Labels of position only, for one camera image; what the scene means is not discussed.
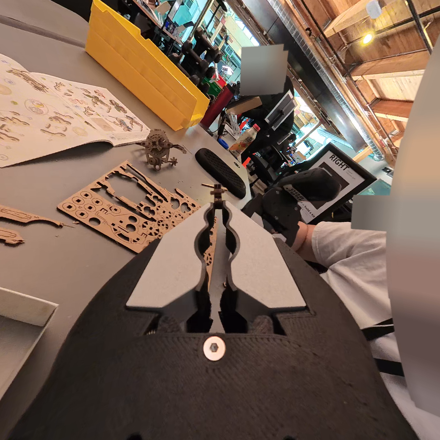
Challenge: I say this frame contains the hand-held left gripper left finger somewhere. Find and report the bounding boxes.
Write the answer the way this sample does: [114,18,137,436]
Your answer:
[126,203,216,324]

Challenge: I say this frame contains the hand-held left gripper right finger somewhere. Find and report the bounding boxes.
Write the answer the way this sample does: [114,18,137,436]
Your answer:
[223,201,307,323]

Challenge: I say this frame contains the small dark wooden axle part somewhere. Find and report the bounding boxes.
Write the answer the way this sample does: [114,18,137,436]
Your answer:
[202,183,228,211]

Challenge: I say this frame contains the person's right forearm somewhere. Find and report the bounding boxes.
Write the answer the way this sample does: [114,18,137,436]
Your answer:
[292,221,392,322]

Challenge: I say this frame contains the laser-cut wooden parts sheet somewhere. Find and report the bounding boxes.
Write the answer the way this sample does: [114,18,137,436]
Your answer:
[57,160,218,255]

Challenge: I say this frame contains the dark wooden gear model assembly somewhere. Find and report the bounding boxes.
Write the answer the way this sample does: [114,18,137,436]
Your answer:
[135,129,188,172]

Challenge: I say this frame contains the black office chair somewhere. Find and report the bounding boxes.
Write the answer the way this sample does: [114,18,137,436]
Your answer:
[247,144,293,187]

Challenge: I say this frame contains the drink bottle with orange label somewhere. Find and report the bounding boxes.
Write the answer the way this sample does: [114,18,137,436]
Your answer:
[228,124,259,159]

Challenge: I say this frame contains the black mesh wrist rest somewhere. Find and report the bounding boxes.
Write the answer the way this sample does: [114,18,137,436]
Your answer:
[195,148,248,199]

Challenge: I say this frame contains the computer monitor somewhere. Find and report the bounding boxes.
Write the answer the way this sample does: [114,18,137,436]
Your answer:
[264,90,295,131]

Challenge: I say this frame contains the long wooden cutout strip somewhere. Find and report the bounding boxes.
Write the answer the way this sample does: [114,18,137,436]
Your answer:
[0,205,75,229]

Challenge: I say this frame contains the rack of black dumbbells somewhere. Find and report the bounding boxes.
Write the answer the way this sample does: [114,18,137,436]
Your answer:
[179,27,225,97]

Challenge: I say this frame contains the open instruction booklet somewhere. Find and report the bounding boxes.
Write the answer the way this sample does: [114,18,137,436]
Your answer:
[0,53,152,169]

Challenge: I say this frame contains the yellow plastic bin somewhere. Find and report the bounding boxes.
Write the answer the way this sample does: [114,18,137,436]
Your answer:
[85,0,210,131]

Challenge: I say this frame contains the silver ventilation duct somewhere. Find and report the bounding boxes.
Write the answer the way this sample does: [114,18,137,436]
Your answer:
[267,0,386,160]

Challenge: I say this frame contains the black strap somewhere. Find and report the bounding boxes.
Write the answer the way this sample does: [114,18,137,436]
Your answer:
[364,319,405,377]

